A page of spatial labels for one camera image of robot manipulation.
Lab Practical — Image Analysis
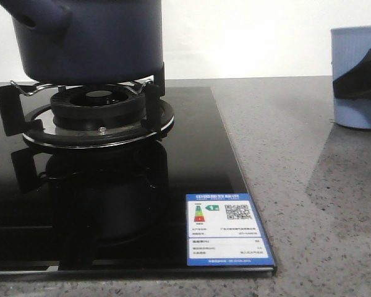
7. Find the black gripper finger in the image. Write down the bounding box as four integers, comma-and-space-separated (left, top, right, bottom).
333, 48, 371, 100

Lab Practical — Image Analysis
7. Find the right black gas burner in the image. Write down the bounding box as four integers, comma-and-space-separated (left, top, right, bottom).
50, 85, 145, 131

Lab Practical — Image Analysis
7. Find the dark blue cooking pot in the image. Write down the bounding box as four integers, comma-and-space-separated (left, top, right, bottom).
1, 1, 163, 85

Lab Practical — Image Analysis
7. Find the blue energy label sticker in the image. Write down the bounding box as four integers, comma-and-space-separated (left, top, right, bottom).
185, 193, 275, 268

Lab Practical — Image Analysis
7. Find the right black pot support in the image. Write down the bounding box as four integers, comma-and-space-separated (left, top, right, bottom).
0, 68, 174, 150

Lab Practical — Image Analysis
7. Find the black glass gas stove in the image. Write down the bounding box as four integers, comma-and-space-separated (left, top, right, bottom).
0, 87, 277, 278

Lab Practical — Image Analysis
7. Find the light blue ribbed cup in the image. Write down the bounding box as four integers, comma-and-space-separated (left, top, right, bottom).
331, 26, 371, 129

